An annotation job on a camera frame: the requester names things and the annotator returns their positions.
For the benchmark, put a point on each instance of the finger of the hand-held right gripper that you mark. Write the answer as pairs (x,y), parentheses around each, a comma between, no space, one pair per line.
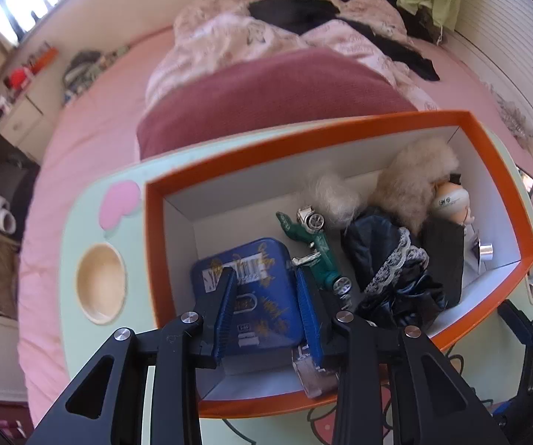
(516,329)

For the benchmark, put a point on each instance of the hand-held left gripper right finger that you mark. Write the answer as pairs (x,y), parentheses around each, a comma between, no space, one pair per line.
(310,315)

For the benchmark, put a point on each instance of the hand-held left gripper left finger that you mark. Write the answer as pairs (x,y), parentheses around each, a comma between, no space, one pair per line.
(227,315)

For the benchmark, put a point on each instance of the blue tin box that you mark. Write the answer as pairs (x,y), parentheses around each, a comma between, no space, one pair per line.
(266,306)

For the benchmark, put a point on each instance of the clear plastic bag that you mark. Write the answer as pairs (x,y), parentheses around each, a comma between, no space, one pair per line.
(313,375)

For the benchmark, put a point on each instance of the black lace doll dress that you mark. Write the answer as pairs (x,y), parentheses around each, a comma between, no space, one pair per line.
(377,250)

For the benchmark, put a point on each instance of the orange cardboard box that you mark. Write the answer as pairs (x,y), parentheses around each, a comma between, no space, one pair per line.
(153,250)

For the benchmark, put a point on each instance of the white fur pompom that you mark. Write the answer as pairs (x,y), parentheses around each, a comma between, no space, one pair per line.
(336,199)

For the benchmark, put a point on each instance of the white-haired figurine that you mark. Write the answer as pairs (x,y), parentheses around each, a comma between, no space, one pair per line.
(452,199)

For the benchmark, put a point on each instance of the mint green desktop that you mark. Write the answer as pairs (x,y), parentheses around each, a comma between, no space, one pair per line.
(248,433)

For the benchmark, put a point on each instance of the green toy car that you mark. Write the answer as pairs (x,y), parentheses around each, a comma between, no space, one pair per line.
(322,250)

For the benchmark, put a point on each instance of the small silver metal item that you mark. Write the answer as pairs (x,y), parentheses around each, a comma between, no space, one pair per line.
(485,250)

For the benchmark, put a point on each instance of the black box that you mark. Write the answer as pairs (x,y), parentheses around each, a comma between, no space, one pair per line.
(442,264)

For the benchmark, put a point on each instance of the beige fur pompom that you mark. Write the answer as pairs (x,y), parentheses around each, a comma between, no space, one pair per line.
(410,176)

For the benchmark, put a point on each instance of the grey fluffy item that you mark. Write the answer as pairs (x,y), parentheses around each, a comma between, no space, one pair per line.
(519,123)

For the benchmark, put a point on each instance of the pink bed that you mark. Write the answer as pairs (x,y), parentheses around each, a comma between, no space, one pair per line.
(99,102)

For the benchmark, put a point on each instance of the pink printed quilt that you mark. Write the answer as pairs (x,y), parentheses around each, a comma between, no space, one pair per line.
(211,37)

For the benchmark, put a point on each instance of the white drawer cabinet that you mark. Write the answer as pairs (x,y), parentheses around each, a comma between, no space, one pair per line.
(21,120)

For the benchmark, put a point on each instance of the grey folded clothes pile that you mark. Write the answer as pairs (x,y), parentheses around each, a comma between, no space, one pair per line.
(83,69)

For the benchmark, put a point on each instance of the black garment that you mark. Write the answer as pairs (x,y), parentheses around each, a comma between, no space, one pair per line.
(285,14)

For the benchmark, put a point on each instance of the white louvred door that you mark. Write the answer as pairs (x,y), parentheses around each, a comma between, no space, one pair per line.
(503,18)

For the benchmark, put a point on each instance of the orange item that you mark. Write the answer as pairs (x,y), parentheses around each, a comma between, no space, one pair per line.
(44,60)

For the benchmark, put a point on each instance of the red item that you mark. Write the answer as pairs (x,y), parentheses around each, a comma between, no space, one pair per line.
(18,78)

